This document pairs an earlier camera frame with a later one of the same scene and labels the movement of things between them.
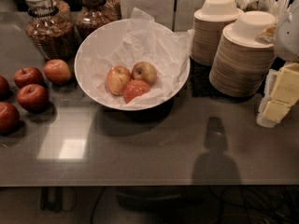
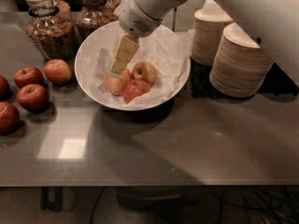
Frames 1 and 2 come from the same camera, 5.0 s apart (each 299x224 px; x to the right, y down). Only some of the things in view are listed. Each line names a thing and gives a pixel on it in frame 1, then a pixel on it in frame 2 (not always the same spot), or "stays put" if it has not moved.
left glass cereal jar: (49, 24) stays put
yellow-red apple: (144, 71) stays put
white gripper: (288, 37) to (135, 15)
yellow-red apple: (117, 78) stays put
